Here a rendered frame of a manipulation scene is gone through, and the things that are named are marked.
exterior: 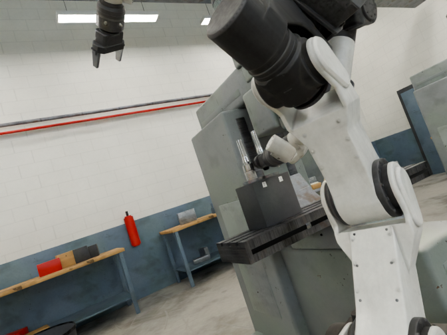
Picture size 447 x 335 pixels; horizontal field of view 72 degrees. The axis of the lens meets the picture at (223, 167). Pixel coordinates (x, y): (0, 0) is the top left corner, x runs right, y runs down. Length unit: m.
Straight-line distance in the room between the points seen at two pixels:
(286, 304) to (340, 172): 1.17
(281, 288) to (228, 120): 0.97
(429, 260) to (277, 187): 0.58
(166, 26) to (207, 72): 1.21
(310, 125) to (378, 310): 0.42
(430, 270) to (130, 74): 5.61
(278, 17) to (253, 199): 0.78
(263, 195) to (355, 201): 0.55
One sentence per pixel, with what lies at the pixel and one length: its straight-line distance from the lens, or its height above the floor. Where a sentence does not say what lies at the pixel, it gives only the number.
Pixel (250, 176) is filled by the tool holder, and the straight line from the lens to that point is 1.30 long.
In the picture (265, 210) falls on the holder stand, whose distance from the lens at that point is 1.25.
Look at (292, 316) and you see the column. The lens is 1.86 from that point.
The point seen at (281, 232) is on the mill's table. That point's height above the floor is 0.90.
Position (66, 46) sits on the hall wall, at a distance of 6.27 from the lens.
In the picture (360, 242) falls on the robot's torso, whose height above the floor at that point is 0.89.
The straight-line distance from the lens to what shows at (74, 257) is 4.76.
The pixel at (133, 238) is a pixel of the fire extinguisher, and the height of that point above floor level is 0.93.
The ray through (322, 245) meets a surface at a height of 0.75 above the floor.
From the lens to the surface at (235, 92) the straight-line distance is 1.83.
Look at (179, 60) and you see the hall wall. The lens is 6.63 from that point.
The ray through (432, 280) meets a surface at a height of 0.62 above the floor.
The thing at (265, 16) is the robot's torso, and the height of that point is 1.39.
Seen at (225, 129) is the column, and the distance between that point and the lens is 1.75.
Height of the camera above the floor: 1.10
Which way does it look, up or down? 5 degrees up
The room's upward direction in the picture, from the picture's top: 19 degrees counter-clockwise
